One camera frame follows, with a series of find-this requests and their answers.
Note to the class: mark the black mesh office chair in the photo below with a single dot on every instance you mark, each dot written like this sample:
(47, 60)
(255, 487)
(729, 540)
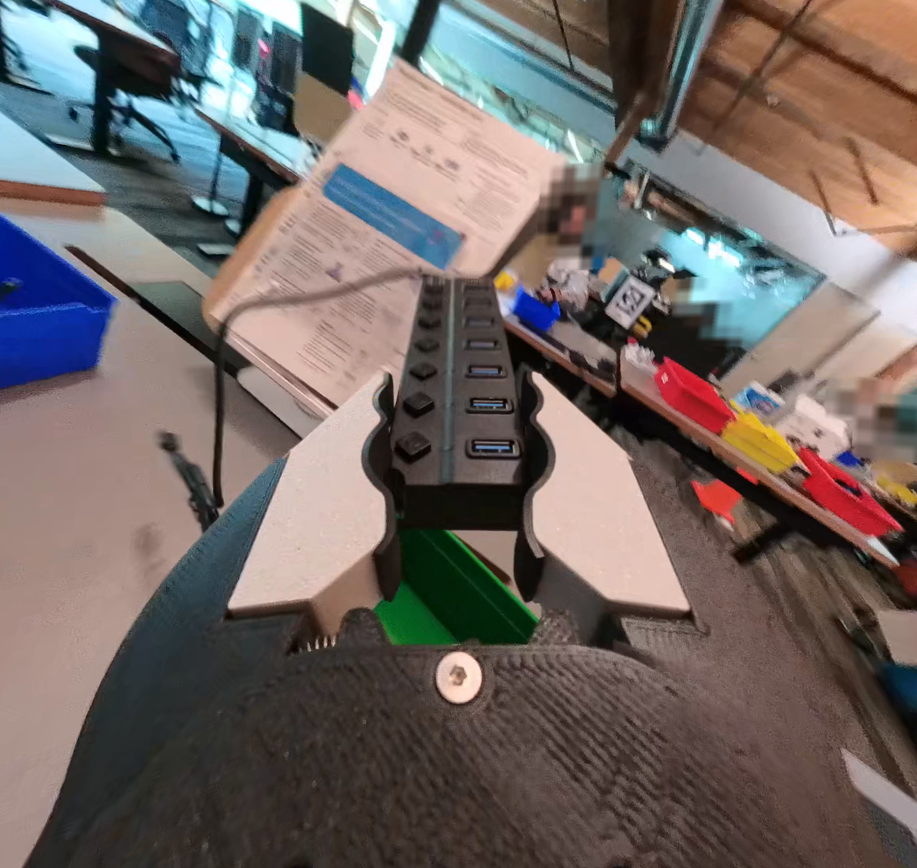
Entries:
(165, 44)

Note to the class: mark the black desk panel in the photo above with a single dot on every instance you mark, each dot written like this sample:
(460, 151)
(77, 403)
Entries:
(172, 309)

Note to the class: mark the wooden document board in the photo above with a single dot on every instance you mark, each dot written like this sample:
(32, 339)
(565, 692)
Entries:
(247, 252)

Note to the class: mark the blue plastic bin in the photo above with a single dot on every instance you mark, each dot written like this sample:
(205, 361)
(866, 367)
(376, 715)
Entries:
(50, 323)

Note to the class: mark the wooden office desk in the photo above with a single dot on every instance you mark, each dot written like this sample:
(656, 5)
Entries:
(93, 33)

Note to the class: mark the red-orange plastic item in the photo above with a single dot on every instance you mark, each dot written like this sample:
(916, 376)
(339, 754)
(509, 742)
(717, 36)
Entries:
(716, 499)

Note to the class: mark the long wooden desk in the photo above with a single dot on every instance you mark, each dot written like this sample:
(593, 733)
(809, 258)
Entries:
(759, 485)

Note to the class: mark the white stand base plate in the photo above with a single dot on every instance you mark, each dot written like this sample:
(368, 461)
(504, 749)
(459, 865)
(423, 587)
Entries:
(272, 388)

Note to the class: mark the black monitor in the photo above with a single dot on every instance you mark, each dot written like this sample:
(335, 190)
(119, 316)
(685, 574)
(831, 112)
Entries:
(326, 47)

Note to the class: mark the yellow plastic bin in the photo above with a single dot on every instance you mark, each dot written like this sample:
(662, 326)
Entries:
(759, 445)

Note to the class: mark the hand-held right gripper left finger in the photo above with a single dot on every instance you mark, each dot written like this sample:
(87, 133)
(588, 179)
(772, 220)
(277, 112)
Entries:
(315, 524)

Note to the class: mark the green plastic bin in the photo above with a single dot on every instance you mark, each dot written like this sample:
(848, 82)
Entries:
(430, 596)

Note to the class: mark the printed paper sheet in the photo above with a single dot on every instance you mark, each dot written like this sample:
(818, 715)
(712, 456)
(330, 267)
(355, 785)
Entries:
(465, 144)
(337, 295)

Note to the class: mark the red plastic bin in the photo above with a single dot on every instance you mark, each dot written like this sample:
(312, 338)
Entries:
(691, 395)
(845, 495)

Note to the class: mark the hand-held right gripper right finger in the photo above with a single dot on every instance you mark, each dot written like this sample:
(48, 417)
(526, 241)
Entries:
(609, 524)

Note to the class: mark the small blue bin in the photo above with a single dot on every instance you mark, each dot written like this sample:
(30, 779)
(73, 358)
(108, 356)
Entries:
(537, 309)

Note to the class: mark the black white marker sign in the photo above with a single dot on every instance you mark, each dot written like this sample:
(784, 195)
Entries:
(629, 303)

